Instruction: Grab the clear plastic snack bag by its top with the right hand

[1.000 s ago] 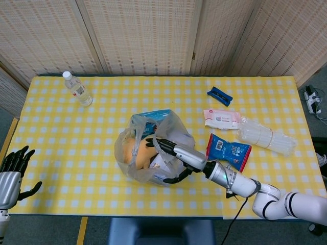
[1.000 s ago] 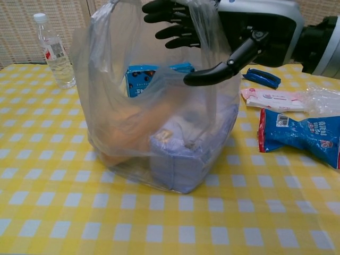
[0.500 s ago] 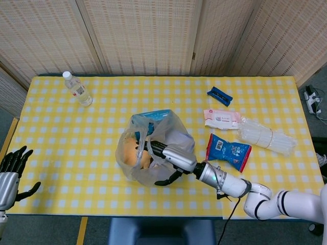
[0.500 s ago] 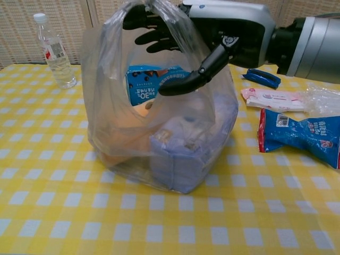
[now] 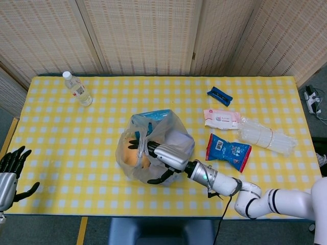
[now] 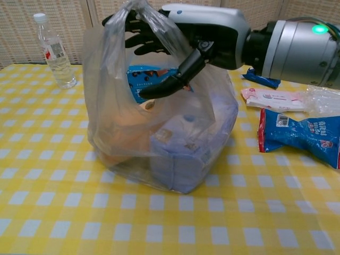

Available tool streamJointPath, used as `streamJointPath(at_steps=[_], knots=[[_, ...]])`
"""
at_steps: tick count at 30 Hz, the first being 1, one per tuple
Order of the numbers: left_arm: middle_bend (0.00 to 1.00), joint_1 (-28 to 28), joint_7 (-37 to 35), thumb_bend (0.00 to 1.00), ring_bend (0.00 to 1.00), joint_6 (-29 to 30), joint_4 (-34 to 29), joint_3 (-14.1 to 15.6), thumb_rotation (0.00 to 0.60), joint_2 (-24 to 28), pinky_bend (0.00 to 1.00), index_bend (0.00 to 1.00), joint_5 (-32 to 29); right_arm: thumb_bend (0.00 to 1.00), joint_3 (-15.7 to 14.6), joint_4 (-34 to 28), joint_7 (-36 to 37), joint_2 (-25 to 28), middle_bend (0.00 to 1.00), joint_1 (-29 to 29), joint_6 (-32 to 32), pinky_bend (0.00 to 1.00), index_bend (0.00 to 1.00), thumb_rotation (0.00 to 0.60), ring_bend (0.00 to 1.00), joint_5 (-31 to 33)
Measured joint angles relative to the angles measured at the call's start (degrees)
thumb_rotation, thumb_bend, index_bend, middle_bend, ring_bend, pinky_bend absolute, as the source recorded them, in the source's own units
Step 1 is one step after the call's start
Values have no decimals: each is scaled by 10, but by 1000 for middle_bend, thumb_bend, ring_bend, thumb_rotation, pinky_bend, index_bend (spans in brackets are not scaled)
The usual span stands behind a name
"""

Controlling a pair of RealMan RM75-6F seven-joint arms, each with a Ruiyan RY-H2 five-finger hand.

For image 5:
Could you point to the blue red snack bag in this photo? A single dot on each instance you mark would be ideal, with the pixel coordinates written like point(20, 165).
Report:
point(230, 153)

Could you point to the beige woven folding screen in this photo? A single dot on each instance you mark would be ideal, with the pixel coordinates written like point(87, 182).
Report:
point(143, 35)

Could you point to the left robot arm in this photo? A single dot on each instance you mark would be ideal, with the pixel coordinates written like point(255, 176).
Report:
point(2, 218)

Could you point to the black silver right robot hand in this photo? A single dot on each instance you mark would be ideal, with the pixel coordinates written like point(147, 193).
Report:
point(171, 157)

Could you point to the white power strip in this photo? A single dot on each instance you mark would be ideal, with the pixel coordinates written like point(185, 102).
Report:
point(311, 98)

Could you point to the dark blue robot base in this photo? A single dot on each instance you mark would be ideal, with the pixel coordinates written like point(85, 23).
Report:
point(161, 232)

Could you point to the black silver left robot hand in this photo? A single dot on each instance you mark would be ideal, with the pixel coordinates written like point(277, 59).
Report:
point(6, 186)

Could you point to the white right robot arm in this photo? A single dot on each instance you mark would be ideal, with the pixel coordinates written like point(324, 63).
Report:
point(255, 196)

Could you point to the transparent plastic bag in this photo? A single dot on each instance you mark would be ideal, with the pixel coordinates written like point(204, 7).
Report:
point(127, 158)

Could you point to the pink wet wipes pack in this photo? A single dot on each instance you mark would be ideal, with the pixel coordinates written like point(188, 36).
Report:
point(222, 118)

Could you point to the blue snack box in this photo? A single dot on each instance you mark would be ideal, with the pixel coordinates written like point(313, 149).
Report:
point(153, 116)

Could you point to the dark blue small wrapper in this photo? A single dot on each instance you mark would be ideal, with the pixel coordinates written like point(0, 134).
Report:
point(219, 95)

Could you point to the clear plastic water bottle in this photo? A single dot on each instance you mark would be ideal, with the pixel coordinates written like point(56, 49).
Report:
point(78, 89)

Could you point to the orange plush toy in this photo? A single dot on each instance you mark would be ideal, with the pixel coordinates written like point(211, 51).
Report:
point(130, 158)

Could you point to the grey shoe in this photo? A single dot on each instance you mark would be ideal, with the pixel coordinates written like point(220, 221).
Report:
point(322, 163)

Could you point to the yellow white checkered tablecloth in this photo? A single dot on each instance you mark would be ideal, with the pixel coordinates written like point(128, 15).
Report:
point(76, 153)

